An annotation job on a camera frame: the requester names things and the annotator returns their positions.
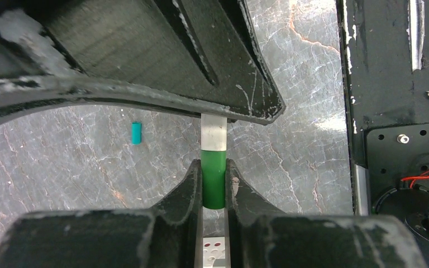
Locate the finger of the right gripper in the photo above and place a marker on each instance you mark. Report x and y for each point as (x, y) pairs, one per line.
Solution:
(183, 57)

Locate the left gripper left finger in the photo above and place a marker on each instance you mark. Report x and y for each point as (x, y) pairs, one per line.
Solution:
(167, 234)

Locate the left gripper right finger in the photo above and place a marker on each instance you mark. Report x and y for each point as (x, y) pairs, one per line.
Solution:
(261, 235)

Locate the green capped white pen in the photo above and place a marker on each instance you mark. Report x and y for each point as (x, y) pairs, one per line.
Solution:
(213, 133)

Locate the green pen cap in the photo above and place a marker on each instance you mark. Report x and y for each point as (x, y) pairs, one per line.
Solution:
(213, 164)

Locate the teal pen cap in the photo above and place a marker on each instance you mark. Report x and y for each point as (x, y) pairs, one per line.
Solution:
(136, 133)

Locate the white plastic basket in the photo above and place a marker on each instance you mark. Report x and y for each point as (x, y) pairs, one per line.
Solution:
(214, 252)

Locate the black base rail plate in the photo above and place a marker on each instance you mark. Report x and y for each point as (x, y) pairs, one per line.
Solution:
(385, 57)

